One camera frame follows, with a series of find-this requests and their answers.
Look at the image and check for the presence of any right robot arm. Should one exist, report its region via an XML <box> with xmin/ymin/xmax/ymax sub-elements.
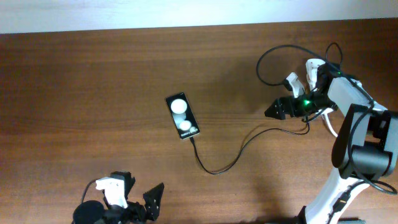
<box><xmin>264</xmin><ymin>59</ymin><xmax>397</xmax><ymax>223</ymax></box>

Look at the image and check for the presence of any black left camera cable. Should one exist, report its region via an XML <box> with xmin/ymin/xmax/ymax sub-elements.
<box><xmin>70</xmin><ymin>179</ymin><xmax>99</xmax><ymax>224</ymax></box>

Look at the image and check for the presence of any black Galaxy flip smartphone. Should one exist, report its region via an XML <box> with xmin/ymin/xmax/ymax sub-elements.
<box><xmin>165</xmin><ymin>92</ymin><xmax>200</xmax><ymax>140</ymax></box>

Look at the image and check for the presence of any black camera cable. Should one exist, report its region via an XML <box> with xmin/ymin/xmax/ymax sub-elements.
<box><xmin>70</xmin><ymin>179</ymin><xmax>99</xmax><ymax>224</ymax></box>
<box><xmin>256</xmin><ymin>44</ymin><xmax>398</xmax><ymax>224</ymax></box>

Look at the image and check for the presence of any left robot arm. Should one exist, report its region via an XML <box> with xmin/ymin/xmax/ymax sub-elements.
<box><xmin>72</xmin><ymin>171</ymin><xmax>165</xmax><ymax>224</ymax></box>

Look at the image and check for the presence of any black USB charging cable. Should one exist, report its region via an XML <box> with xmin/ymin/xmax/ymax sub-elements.
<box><xmin>188</xmin><ymin>42</ymin><xmax>344</xmax><ymax>175</ymax></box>

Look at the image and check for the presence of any white power strip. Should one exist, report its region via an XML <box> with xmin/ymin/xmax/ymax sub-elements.
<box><xmin>305</xmin><ymin>58</ymin><xmax>325</xmax><ymax>90</ymax></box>

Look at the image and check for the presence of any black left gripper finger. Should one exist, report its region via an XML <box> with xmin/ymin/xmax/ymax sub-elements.
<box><xmin>143</xmin><ymin>183</ymin><xmax>165</xmax><ymax>221</ymax></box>
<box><xmin>110</xmin><ymin>171</ymin><xmax>136</xmax><ymax>199</ymax></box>

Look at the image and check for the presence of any black right camera cable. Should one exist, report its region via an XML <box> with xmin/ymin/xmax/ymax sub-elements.
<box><xmin>256</xmin><ymin>44</ymin><xmax>398</xmax><ymax>224</ymax></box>

